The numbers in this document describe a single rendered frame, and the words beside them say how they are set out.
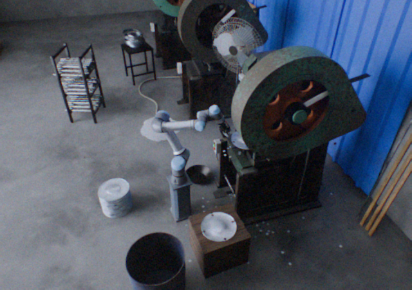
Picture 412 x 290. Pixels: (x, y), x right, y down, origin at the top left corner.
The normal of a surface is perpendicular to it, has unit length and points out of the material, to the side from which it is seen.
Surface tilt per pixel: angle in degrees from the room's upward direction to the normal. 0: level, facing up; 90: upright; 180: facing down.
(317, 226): 0
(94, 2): 90
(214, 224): 0
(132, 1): 90
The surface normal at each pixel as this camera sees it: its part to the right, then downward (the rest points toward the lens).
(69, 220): 0.00, -0.79
